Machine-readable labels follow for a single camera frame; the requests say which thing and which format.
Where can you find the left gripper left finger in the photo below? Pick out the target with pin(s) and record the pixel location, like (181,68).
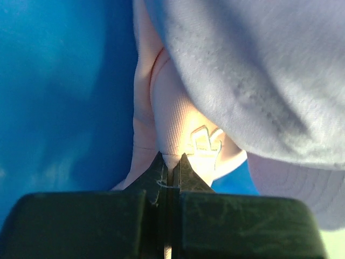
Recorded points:
(153,181)

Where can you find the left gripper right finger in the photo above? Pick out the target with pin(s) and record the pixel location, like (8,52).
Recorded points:
(185,179)

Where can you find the blue plastic bin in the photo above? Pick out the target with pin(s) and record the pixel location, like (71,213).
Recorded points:
(67,71)

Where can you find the pink cap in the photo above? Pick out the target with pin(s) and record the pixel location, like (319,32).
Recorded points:
(166,121)

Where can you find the purple LA cap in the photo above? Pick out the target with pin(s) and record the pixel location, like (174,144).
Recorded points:
(271,75)

